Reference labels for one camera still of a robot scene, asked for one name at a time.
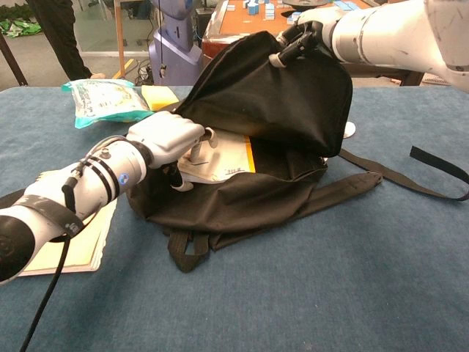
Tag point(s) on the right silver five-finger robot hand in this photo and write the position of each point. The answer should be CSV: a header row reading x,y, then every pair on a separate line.
x,y
318,22

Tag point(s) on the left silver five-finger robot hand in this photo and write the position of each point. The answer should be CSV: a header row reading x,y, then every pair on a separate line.
x,y
168,135

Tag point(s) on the white book yellow spine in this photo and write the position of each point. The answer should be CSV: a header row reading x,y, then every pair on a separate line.
x,y
231,154

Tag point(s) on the black fabric backpack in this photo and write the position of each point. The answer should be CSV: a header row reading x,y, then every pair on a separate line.
x,y
278,95

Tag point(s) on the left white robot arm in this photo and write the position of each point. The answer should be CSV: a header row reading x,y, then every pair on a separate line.
x,y
91,176

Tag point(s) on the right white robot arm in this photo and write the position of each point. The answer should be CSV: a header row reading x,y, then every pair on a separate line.
x,y
395,33

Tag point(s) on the teal white snack bag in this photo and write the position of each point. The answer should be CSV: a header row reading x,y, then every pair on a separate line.
x,y
106,102

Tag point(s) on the green plastic bag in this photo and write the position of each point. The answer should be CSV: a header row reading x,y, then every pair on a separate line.
x,y
18,28

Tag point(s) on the yellow sponge block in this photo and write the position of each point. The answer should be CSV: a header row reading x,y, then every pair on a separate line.
x,y
157,97

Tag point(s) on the blue backed mahjong tile stack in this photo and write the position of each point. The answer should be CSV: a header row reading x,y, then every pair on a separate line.
x,y
269,11

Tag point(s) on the brown mahjong table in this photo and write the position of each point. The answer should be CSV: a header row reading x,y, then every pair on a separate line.
x,y
227,33

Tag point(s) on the beige spiral notebook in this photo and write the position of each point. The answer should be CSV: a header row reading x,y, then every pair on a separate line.
x,y
80,249

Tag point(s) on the person in black trousers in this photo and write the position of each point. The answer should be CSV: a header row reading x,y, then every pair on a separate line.
x,y
62,36

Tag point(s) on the blue table cloth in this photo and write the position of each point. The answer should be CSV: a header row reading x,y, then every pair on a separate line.
x,y
293,293

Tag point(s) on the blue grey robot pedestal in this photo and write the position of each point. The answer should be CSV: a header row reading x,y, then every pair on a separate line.
x,y
176,47

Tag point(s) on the wooden frame post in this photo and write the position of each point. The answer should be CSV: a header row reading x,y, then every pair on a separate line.
x,y
120,36

